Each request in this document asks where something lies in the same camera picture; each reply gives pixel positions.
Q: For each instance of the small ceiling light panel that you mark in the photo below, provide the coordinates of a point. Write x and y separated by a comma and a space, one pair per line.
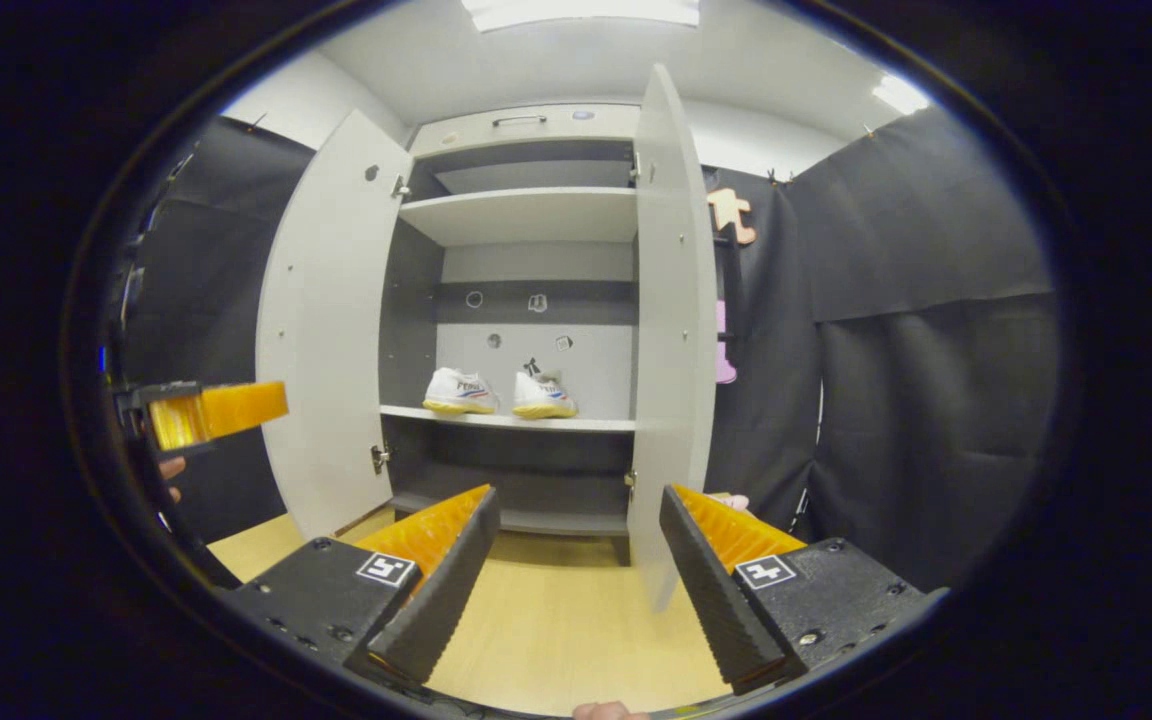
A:
899, 95

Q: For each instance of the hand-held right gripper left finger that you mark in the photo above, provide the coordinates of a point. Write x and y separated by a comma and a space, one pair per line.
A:
446, 595

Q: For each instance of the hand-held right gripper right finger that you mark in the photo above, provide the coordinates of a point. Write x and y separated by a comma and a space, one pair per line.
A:
721, 610

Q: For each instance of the grey shoe cabinet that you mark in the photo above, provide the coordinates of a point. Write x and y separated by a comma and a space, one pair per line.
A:
526, 215

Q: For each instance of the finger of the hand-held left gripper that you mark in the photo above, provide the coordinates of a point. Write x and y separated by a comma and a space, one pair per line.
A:
226, 408

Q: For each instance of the white shoe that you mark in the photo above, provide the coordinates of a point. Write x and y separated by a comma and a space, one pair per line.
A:
544, 397
459, 393

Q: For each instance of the grey shoe cabinet door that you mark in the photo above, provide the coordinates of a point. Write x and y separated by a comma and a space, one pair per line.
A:
326, 330
674, 330

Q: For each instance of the long ceiling light panel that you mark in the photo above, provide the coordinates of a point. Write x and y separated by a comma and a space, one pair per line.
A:
581, 12

